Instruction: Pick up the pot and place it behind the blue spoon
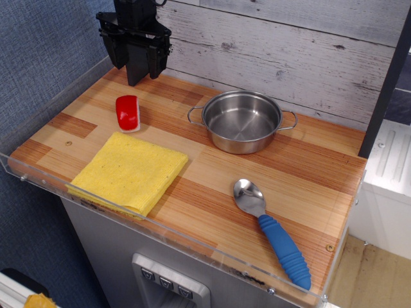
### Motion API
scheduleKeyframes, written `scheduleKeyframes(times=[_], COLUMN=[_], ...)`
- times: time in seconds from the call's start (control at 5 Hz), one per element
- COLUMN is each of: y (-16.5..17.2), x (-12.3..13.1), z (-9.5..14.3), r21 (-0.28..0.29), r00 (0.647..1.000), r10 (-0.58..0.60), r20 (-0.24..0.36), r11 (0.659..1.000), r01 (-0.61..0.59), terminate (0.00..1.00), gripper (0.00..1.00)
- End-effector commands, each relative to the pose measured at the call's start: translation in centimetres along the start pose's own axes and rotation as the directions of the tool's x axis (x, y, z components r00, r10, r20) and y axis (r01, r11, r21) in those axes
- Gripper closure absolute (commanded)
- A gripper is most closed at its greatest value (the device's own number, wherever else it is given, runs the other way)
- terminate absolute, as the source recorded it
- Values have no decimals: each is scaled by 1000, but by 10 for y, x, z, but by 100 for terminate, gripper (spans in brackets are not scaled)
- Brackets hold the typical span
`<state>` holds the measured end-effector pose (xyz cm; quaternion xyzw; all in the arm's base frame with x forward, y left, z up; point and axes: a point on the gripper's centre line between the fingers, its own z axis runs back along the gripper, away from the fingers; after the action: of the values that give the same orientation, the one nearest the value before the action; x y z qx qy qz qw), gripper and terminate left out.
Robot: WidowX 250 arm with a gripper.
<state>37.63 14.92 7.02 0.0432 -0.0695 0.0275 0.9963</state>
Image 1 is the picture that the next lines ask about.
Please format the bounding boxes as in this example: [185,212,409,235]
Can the dark grey left post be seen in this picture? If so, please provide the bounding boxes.
[126,44,149,87]

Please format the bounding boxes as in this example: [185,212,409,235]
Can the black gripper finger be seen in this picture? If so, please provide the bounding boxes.
[147,44,172,79]
[101,33,129,69]

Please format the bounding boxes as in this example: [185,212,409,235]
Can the blue handled metal spoon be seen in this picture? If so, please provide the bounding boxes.
[233,178,311,290]

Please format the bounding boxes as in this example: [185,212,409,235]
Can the clear acrylic table guard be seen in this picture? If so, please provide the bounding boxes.
[1,52,365,307]

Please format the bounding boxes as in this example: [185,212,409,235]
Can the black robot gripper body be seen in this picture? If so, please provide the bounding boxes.
[96,1,171,47]

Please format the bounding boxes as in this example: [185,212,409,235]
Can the dark grey post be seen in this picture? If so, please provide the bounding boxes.
[126,44,149,87]
[358,9,410,158]

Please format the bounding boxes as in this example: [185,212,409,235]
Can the red white toy sushi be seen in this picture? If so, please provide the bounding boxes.
[116,95,141,133]

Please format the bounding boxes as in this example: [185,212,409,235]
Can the silver toy fridge cabinet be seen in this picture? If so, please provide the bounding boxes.
[62,199,297,307]

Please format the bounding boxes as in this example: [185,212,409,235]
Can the grey ice dispenser panel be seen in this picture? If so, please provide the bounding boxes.
[132,253,211,307]

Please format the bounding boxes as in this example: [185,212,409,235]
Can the yellow folded cloth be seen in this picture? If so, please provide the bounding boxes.
[67,132,188,217]

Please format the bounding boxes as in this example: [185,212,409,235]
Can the white toy sink unit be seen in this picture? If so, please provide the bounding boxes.
[349,120,410,259]

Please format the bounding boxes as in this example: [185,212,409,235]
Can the dark grey right post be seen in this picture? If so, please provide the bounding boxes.
[358,9,410,158]

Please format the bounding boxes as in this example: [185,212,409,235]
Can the stainless steel pot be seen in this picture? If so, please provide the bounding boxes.
[187,90,298,155]

